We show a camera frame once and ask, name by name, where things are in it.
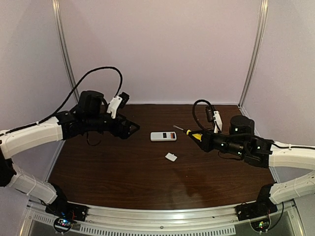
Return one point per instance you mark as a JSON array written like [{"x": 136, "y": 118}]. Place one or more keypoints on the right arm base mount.
[{"x": 258, "y": 214}]

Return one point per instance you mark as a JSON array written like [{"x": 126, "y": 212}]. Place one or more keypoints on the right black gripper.
[{"x": 206, "y": 140}]

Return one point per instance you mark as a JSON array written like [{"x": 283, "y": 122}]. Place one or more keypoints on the right aluminium frame post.
[{"x": 261, "y": 25}]

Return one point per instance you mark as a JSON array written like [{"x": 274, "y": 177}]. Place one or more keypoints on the yellow handled screwdriver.
[{"x": 195, "y": 135}]

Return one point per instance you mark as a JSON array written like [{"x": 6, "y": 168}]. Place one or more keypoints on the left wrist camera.
[{"x": 117, "y": 102}]

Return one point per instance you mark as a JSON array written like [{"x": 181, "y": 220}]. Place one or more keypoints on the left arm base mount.
[{"x": 68, "y": 214}]

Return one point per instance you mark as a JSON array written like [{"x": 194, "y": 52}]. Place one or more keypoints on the front aluminium rail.
[{"x": 214, "y": 221}]

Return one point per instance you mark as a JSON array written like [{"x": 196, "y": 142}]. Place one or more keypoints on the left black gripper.
[{"x": 122, "y": 127}]

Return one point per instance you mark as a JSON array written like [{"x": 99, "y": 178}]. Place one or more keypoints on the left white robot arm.
[{"x": 91, "y": 114}]

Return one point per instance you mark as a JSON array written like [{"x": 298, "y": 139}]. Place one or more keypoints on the aluminium frame post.
[
  {"x": 261, "y": 25},
  {"x": 62, "y": 41}
]

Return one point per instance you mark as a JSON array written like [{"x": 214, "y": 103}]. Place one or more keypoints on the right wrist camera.
[{"x": 214, "y": 117}]

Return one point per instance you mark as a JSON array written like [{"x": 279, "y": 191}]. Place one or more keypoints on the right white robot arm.
[{"x": 264, "y": 153}]

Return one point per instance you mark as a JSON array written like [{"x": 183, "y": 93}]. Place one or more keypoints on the white battery cover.
[{"x": 171, "y": 157}]

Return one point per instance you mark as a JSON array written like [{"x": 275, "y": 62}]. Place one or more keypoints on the left aluminium frame post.
[{"x": 62, "y": 41}]

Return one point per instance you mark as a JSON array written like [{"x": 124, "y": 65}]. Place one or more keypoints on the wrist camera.
[
  {"x": 117, "y": 102},
  {"x": 214, "y": 117}
]

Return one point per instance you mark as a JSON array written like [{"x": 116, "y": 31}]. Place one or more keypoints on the white remote control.
[{"x": 162, "y": 136}]

